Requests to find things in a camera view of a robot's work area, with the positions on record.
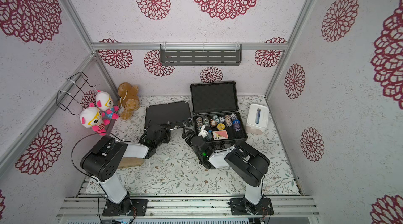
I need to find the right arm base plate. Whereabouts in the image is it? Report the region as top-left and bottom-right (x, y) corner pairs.
(227, 197), (274, 216)

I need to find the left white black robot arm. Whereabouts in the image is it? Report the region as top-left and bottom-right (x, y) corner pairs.
(80, 124), (171, 207)

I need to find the poker chips row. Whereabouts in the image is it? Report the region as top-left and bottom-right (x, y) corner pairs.
(194, 113), (243, 133)

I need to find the white tissue box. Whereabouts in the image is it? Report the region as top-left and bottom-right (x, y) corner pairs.
(246, 104), (269, 135)

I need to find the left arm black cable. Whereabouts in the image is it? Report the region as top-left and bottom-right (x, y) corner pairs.
(70, 132), (109, 187)

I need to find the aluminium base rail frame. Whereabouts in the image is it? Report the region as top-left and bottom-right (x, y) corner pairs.
(56, 196), (320, 220)

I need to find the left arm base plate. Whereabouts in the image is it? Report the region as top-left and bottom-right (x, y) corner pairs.
(102, 199), (149, 217)

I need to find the black wire wall basket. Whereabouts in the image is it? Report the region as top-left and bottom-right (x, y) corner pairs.
(56, 71), (97, 116)

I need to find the brown teddy bear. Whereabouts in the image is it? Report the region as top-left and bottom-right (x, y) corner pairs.
(118, 82), (140, 120)

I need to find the upper pink white plush doll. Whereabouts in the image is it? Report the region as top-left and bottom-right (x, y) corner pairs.
(95, 91), (119, 120)

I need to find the black poker case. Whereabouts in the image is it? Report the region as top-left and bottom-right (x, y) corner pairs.
(144, 101), (193, 130)

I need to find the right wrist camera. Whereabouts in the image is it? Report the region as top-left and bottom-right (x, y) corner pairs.
(198, 125), (211, 138)

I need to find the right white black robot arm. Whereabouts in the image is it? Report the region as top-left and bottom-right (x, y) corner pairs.
(182, 127), (270, 208)

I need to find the lower pink white plush doll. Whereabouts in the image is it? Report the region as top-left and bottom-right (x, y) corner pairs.
(79, 103), (110, 136)

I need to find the grey hard poker case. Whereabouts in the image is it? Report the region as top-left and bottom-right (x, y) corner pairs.
(190, 81), (248, 149)

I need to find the playing card deck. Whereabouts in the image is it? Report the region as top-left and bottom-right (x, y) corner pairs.
(212, 130), (229, 141)

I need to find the grey metal wall shelf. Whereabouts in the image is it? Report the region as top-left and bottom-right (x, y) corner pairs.
(160, 44), (242, 66)

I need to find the pink white plush doll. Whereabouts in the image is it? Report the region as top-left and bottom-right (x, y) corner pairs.
(79, 103), (110, 136)
(95, 91), (119, 120)

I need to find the tan wooden oval piece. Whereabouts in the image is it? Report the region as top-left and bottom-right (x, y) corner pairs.
(118, 157), (144, 169)

